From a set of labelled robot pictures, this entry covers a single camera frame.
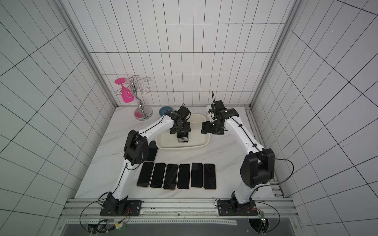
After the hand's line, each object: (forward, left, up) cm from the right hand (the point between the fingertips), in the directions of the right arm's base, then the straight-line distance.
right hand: (203, 131), depth 85 cm
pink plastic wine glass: (+30, +57, -1) cm, 65 cm away
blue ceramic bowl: (+28, +31, -12) cm, 43 cm away
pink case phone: (-22, +10, -16) cm, 29 cm away
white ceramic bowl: (+31, -5, -11) cm, 33 cm away
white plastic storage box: (+3, +4, -14) cm, 15 cm away
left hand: (+6, +14, -10) cm, 18 cm away
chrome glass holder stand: (+24, +48, -14) cm, 55 cm away
